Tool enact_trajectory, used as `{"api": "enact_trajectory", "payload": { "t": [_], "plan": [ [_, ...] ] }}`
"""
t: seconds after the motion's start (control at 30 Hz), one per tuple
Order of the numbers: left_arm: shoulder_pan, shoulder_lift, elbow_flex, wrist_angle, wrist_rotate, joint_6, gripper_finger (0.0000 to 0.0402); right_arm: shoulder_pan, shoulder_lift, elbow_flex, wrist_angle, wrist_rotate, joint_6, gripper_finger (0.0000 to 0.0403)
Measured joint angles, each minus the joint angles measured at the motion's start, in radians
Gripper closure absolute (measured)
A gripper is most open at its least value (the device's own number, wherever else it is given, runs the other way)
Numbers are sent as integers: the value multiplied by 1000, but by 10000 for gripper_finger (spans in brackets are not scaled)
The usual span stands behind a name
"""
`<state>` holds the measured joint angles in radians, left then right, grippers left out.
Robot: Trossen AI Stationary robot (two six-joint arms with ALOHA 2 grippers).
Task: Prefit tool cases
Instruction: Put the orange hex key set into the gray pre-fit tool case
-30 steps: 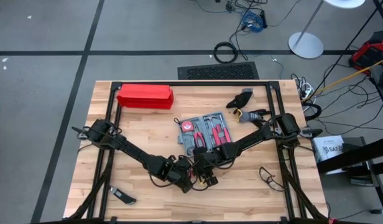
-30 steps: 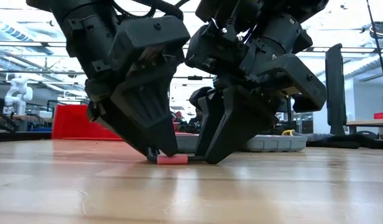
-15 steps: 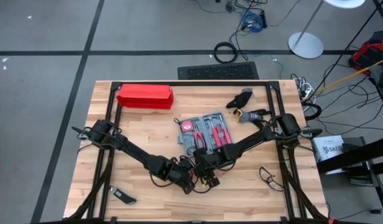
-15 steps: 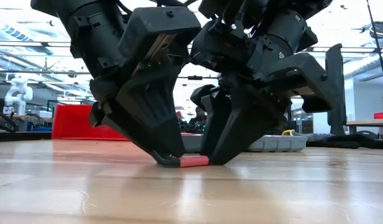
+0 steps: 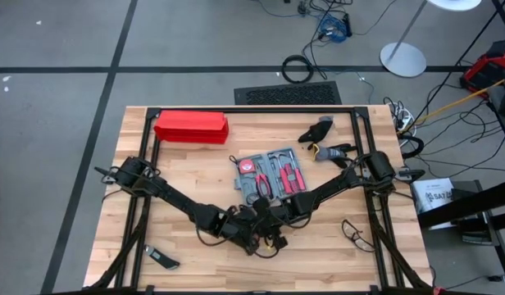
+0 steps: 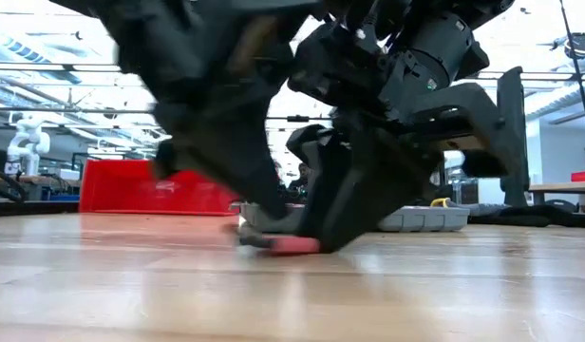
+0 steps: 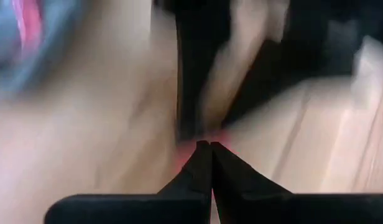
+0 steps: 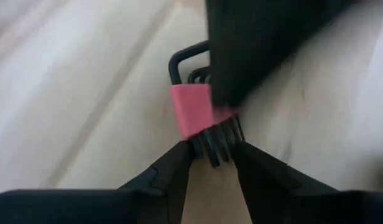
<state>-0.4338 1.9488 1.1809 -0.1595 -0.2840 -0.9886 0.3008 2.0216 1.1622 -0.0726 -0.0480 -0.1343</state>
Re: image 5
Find grey plastic tool case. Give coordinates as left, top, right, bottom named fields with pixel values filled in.
left=233, top=147, right=308, bottom=203

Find black red utility knife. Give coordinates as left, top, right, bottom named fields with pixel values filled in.
left=143, top=243, right=181, bottom=270

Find white floor stand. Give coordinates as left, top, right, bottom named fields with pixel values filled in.
left=379, top=0, right=430, bottom=79

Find red handled pliers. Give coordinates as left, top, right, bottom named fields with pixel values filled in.
left=253, top=161, right=274, bottom=199

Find coiled black cable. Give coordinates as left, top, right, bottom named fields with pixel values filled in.
left=281, top=54, right=316, bottom=84

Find grey metal mount plate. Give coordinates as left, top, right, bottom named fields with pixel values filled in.
left=94, top=166, right=126, bottom=184

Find red black equipment case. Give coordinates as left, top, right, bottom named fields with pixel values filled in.
left=459, top=39, right=505, bottom=98

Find white power strip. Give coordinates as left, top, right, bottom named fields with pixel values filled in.
left=394, top=104, right=417, bottom=134

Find yellow stick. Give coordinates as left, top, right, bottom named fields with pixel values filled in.
left=397, top=79, right=505, bottom=135

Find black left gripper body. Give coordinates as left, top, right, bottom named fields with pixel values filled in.
left=231, top=206, right=270, bottom=251

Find coiled blue cable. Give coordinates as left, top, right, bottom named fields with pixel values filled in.
left=316, top=14, right=351, bottom=44

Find black metal rig frame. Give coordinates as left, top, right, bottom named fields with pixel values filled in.
left=83, top=105, right=436, bottom=295

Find red handled claw hammer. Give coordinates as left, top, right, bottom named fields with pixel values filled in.
left=268, top=150, right=293, bottom=195

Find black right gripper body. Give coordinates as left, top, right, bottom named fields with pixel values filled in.
left=260, top=200, right=303, bottom=230

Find black equipment cart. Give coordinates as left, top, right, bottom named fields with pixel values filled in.
left=418, top=179, right=505, bottom=284

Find small pink hand tool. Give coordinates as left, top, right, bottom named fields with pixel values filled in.
left=284, top=157, right=301, bottom=193

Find red plastic box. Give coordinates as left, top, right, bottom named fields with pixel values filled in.
left=153, top=109, right=230, bottom=146

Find white printed box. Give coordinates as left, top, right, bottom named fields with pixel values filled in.
left=414, top=178, right=455, bottom=214

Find thin black stand pole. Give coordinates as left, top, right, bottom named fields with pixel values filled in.
left=412, top=0, right=505, bottom=127

